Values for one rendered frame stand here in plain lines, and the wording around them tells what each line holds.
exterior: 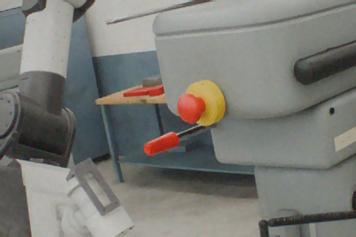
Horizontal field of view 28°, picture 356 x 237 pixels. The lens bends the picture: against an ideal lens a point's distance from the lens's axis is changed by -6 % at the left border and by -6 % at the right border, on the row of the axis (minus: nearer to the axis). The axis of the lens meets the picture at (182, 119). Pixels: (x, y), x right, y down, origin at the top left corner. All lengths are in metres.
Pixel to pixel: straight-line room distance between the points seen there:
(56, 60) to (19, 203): 0.30
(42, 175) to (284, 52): 0.48
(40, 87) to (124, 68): 7.11
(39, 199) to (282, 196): 0.39
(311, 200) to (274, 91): 0.24
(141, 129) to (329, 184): 7.36
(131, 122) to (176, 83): 7.48
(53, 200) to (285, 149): 0.39
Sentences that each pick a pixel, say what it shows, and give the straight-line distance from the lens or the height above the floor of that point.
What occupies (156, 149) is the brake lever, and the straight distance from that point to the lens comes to 1.10.
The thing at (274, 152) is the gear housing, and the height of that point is 1.66.
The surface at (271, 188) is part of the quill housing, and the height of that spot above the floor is 1.58.
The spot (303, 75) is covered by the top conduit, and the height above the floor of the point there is 1.79.
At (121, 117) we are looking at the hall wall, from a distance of 8.68.
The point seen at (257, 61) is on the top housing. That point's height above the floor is 1.81.
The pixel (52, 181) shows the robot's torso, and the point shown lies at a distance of 1.24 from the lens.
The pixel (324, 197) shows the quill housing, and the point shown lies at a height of 1.57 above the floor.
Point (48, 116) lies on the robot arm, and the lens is 1.31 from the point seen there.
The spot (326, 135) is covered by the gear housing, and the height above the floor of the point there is 1.68.
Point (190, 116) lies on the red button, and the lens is 1.00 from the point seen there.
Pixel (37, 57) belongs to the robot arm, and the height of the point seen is 1.85.
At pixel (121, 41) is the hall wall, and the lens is 8.38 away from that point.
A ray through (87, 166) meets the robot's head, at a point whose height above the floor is 1.69.
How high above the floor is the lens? 1.94
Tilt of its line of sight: 11 degrees down
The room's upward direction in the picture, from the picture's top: 11 degrees counter-clockwise
